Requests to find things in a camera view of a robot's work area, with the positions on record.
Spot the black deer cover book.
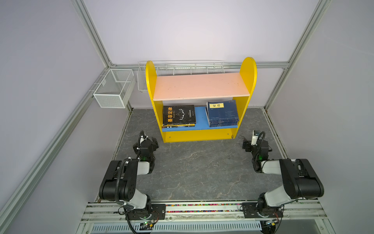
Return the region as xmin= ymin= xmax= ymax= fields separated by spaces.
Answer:
xmin=162 ymin=105 xmax=196 ymax=128

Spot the navy book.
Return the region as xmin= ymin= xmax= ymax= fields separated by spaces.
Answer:
xmin=206 ymin=100 xmax=239 ymax=127

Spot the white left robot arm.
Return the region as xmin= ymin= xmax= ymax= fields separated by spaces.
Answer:
xmin=98 ymin=131 xmax=159 ymax=213

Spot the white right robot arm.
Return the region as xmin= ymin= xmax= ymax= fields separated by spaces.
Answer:
xmin=242 ymin=139 xmax=324 ymax=213

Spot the yellow wooden bookshelf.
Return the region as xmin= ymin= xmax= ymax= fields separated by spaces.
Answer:
xmin=145 ymin=57 xmax=257 ymax=143

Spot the white mesh wire basket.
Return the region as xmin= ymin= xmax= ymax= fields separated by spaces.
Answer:
xmin=93 ymin=69 xmax=135 ymax=109

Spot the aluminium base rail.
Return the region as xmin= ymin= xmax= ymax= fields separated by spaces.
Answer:
xmin=76 ymin=200 xmax=335 ymax=234

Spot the white wire rack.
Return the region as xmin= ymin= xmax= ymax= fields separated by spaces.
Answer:
xmin=137 ymin=60 xmax=225 ymax=92

